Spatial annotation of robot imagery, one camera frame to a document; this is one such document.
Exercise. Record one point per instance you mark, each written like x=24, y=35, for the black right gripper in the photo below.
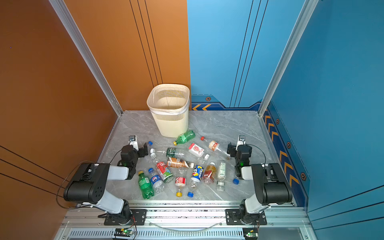
x=232, y=150

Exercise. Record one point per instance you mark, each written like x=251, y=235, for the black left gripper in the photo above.
x=142, y=150

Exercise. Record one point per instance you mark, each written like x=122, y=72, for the clear bottle red cap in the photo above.
x=218, y=148

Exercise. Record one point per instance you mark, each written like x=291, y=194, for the pepsi bottle blue cap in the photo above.
x=195, y=180
x=156, y=181

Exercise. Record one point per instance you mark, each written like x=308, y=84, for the yellow tea bottle white cap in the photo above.
x=209, y=173

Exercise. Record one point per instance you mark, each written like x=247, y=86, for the large green soda bottle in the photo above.
x=145, y=186

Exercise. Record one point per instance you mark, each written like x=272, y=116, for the clear bottle green white label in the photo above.
x=221, y=177

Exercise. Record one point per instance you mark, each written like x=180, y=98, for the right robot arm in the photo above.
x=270, y=187

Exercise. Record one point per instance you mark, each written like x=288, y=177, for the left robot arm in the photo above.
x=88, y=187

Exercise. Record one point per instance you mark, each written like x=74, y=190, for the cream slatted waste bin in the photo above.
x=169, y=105

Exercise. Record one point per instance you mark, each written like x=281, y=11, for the clear crushed bottle white cap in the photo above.
x=155, y=159

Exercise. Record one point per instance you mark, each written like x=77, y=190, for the clear bottle white cap centre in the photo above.
x=203, y=159

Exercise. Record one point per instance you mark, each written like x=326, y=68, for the clear bottle dark green label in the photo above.
x=169, y=152

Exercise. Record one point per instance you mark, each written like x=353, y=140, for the brown label bottle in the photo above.
x=179, y=163

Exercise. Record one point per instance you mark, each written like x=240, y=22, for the red green label bottle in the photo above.
x=164, y=172

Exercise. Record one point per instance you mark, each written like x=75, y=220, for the white red juice carton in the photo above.
x=196, y=150

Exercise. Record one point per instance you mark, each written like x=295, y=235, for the small green bottle yellow cap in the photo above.
x=185, y=137

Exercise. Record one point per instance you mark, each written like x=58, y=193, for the red label bottle yellow cap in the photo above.
x=180, y=182

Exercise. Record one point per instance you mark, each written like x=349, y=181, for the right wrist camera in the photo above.
x=241, y=141

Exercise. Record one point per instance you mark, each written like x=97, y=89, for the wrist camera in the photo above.
x=241, y=141
x=133, y=142

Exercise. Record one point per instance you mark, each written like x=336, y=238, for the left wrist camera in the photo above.
x=133, y=142

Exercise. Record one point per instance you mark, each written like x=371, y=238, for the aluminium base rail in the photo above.
x=189, y=220

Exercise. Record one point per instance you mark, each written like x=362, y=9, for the right aluminium frame post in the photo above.
x=300, y=25

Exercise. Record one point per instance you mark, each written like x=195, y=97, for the aluminium frame post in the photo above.
x=300, y=25
x=74, y=32

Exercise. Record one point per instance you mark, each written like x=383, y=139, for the left aluminium frame post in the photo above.
x=74, y=32

